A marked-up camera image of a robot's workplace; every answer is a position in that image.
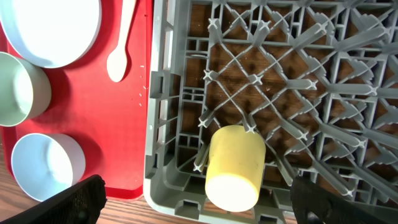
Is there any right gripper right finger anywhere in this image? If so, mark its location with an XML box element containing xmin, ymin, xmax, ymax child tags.
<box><xmin>290</xmin><ymin>176</ymin><xmax>392</xmax><ymax>224</ymax></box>

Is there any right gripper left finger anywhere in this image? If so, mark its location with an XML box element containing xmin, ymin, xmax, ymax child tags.
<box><xmin>1</xmin><ymin>174</ymin><xmax>107</xmax><ymax>224</ymax></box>

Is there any light blue bowl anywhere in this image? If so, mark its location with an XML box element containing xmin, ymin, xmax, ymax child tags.
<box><xmin>11</xmin><ymin>133</ymin><xmax>86</xmax><ymax>202</ymax></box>

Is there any yellow cup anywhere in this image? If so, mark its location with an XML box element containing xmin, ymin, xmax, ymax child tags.
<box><xmin>205</xmin><ymin>125</ymin><xmax>266</xmax><ymax>212</ymax></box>

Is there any green bowl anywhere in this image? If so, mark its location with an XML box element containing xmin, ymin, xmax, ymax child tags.
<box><xmin>1</xmin><ymin>52</ymin><xmax>52</xmax><ymax>127</ymax></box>

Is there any white plastic spoon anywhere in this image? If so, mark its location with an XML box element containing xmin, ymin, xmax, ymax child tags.
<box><xmin>106</xmin><ymin>0</ymin><xmax>137</xmax><ymax>82</ymax></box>

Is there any light blue plate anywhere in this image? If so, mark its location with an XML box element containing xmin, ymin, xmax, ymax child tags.
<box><xmin>1</xmin><ymin>0</ymin><xmax>102</xmax><ymax>68</ymax></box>

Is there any grey dishwasher rack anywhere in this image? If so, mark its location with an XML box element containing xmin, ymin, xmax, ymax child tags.
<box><xmin>143</xmin><ymin>0</ymin><xmax>397</xmax><ymax>223</ymax></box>

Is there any red serving tray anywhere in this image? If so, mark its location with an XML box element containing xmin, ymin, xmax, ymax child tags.
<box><xmin>1</xmin><ymin>0</ymin><xmax>153</xmax><ymax>200</ymax></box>

